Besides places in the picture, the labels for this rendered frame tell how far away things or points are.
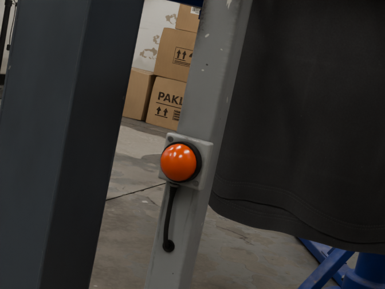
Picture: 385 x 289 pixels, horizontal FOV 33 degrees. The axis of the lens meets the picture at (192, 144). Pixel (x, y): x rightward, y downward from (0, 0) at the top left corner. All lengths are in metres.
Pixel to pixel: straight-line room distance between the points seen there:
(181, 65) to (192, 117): 4.86
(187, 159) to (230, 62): 0.11
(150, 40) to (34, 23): 4.97
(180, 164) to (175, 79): 4.96
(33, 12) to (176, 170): 0.67
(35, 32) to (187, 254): 0.65
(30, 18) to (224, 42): 0.64
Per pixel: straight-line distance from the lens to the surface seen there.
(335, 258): 2.14
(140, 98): 5.69
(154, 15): 6.19
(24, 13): 1.26
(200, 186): 0.66
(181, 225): 0.69
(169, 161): 0.64
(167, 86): 5.57
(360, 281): 2.28
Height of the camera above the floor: 0.77
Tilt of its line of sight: 9 degrees down
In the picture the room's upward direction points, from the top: 12 degrees clockwise
